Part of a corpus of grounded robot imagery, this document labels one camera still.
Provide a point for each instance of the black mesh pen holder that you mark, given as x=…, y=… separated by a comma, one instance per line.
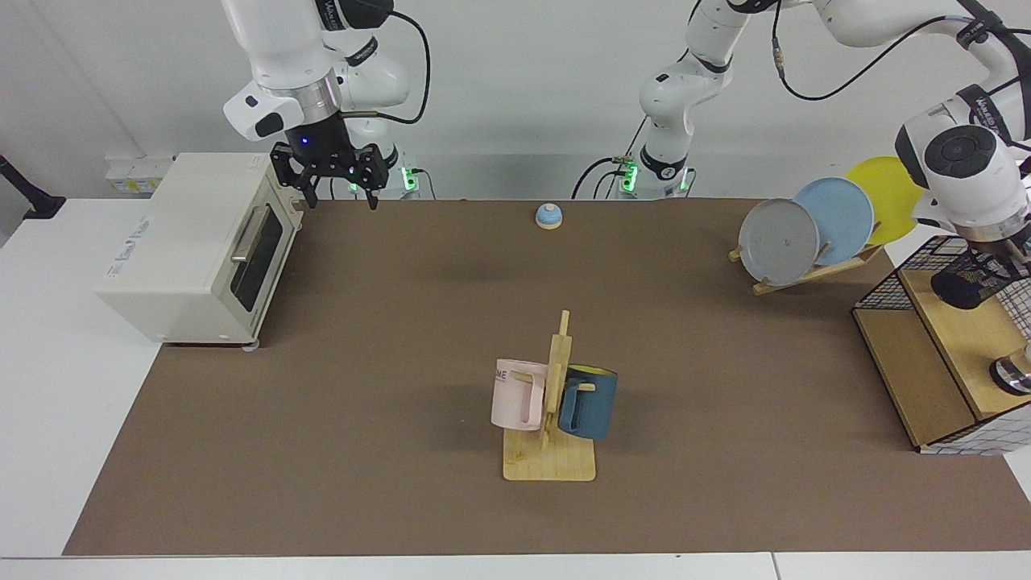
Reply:
x=958, y=292

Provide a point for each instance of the yellow plate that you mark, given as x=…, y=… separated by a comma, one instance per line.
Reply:
x=886, y=197

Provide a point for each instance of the pale toaster oven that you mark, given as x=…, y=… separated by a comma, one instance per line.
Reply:
x=185, y=242

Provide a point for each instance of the light blue plate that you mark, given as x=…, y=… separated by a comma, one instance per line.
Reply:
x=846, y=217

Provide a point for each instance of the small blue round thing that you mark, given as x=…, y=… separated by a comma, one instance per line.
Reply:
x=548, y=216

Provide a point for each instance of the wooden plate rack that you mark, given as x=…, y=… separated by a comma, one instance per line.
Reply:
x=813, y=275

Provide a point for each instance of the white checked cloth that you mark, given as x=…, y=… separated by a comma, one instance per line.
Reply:
x=966, y=443

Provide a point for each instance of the grey plate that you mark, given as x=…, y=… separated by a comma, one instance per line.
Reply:
x=777, y=242

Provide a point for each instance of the pink cup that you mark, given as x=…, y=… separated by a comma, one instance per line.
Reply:
x=511, y=399

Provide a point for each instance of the brown table cloth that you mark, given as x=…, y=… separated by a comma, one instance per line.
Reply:
x=403, y=499

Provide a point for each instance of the dark blue cup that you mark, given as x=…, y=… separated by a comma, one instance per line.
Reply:
x=592, y=407

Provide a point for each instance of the wooden cup stand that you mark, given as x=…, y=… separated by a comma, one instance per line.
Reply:
x=549, y=459

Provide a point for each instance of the white wall socket strip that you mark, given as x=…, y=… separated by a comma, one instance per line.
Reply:
x=133, y=173

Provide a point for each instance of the black camera stand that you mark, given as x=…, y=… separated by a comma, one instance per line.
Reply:
x=44, y=207

